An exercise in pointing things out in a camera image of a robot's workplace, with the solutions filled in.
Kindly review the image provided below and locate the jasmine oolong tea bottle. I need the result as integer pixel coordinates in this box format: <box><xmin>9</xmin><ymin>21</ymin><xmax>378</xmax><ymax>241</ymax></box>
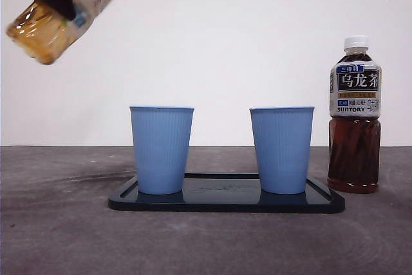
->
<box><xmin>5</xmin><ymin>0</ymin><xmax>129</xmax><ymax>66</ymax></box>

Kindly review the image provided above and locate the blue ribbed plastic cup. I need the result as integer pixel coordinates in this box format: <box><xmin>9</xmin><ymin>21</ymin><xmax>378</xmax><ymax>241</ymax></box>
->
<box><xmin>129</xmin><ymin>105</ymin><xmax>195</xmax><ymax>195</ymax></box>
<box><xmin>249</xmin><ymin>106</ymin><xmax>315</xmax><ymax>195</ymax></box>

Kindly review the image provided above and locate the dark oolong tea bottle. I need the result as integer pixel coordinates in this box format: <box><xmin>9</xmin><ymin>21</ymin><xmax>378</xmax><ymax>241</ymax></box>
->
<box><xmin>327</xmin><ymin>35</ymin><xmax>383</xmax><ymax>194</ymax></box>

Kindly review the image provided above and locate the dark blue flat tray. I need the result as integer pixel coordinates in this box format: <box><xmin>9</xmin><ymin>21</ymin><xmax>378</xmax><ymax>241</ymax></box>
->
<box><xmin>108</xmin><ymin>173</ymin><xmax>346</xmax><ymax>214</ymax></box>

